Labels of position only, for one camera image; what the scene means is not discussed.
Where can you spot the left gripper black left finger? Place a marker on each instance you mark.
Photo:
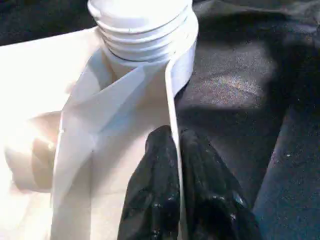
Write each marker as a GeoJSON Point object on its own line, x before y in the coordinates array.
{"type": "Point", "coordinates": [152, 195]}

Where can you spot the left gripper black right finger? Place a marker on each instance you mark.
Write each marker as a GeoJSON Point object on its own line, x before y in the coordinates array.
{"type": "Point", "coordinates": [210, 200]}

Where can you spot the white plastic table leg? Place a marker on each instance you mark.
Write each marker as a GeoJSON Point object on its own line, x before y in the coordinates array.
{"type": "Point", "coordinates": [140, 25]}

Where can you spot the white plastic table top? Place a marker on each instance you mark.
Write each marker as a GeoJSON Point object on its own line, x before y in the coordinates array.
{"type": "Point", "coordinates": [45, 90]}

